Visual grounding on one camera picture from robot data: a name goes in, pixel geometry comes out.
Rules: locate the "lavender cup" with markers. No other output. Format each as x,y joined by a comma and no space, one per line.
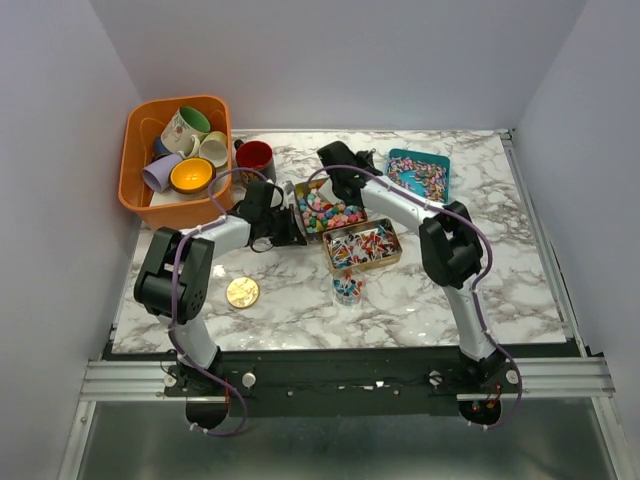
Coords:
156,174

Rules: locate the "clear glass jar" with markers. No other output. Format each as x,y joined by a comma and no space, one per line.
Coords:
348,287

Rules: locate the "cream white mug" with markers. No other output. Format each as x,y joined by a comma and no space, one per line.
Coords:
213,148

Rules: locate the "blue mug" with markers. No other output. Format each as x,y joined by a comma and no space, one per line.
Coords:
158,149

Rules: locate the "dark tin of star candies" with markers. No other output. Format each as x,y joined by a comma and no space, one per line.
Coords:
318,215

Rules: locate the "black mug yellow inside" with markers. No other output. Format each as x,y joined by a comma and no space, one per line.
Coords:
192,175

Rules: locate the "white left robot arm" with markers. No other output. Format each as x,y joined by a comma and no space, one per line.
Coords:
174,278

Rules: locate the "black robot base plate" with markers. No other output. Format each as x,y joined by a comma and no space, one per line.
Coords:
302,383

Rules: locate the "aluminium frame rail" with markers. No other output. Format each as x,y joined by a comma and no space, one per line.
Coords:
565,428

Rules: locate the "gold tin of lollipops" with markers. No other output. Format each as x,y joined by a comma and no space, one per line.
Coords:
362,246

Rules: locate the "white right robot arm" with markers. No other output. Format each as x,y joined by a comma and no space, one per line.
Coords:
455,254

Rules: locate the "white mug green inside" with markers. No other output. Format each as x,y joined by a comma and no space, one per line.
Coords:
185,131

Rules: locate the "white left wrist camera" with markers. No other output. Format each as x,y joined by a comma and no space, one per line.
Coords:
283,194

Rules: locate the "black mug red inside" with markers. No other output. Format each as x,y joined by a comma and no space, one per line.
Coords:
254,156

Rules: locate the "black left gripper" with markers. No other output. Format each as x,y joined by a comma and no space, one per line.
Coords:
292,234

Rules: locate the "gold round jar lid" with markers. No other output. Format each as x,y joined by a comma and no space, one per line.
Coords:
242,292

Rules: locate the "teal tin swirl lollipops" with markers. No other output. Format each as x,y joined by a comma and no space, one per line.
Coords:
424,174

